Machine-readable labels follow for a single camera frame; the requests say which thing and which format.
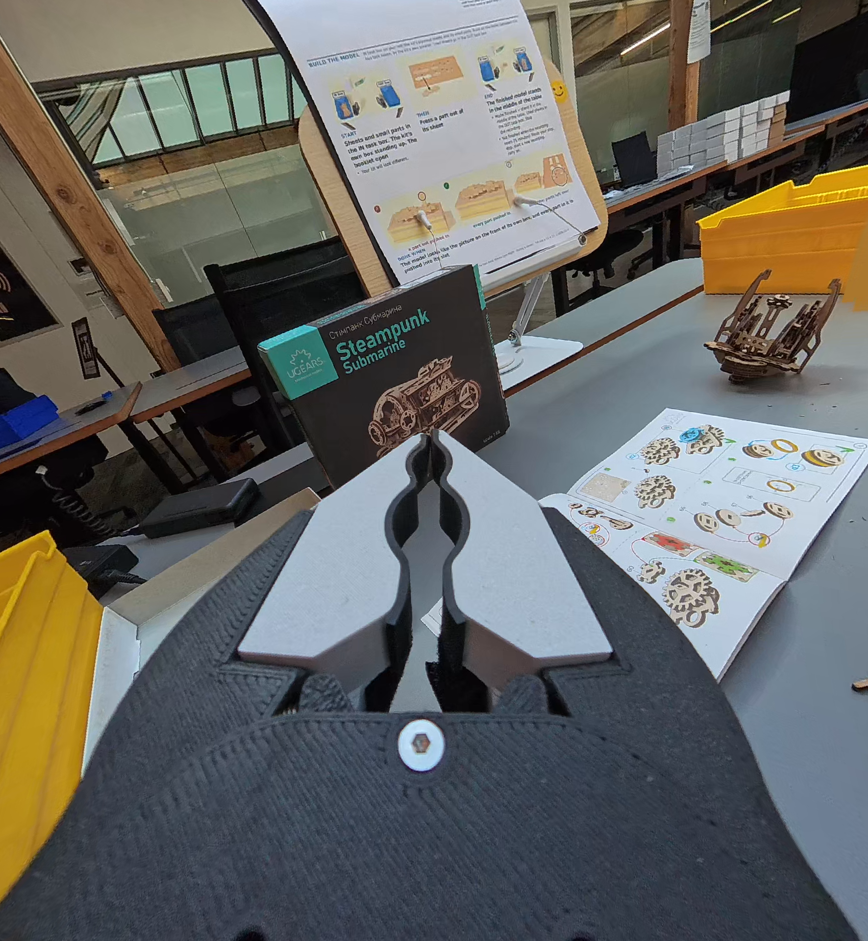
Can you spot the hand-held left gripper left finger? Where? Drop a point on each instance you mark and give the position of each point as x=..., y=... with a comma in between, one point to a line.
x=323, y=581

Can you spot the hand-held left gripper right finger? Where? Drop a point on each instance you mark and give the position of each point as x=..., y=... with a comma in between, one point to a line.
x=529, y=588

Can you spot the adjoining brown-edged desk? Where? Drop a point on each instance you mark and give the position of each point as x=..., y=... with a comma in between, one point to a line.
x=625, y=316

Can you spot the neighbouring desk with bins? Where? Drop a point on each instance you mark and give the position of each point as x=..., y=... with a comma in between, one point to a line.
x=73, y=426

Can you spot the grey desk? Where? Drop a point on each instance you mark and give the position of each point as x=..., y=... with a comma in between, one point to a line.
x=809, y=772

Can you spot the black power adapter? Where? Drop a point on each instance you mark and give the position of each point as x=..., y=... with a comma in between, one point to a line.
x=198, y=507

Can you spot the illustrated instruction booklet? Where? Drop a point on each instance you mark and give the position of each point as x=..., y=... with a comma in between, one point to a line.
x=735, y=514

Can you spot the small black device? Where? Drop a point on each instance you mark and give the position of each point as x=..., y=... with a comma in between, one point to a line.
x=103, y=570

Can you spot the dark puzzle kit box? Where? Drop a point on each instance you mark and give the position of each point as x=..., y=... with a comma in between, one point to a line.
x=404, y=367

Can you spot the black mesh chair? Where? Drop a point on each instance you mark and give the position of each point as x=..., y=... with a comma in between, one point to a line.
x=272, y=301

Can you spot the nested yellow storage bins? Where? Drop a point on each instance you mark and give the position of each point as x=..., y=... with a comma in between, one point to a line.
x=15, y=698
x=779, y=235

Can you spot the black white marker tag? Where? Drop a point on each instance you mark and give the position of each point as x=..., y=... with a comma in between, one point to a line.
x=87, y=349

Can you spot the partly built wooden model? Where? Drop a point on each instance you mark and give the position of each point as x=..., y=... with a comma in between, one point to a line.
x=764, y=338

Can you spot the blue storage bins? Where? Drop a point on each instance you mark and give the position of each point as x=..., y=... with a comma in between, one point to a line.
x=7, y=426

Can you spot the wooden document stand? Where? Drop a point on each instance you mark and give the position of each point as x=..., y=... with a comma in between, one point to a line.
x=573, y=147

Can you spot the printed instruction sheet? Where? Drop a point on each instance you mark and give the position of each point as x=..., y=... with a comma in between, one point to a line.
x=419, y=147

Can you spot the stack of white boxes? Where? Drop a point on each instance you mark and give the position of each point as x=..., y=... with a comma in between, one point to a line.
x=728, y=132

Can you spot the yellow smiley sticker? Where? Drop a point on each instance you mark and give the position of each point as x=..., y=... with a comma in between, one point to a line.
x=560, y=90

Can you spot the black monitor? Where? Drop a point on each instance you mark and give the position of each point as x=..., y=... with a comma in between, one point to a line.
x=845, y=66

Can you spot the phone symbol wall sign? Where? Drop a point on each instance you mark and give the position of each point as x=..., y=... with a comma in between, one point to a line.
x=0, y=287

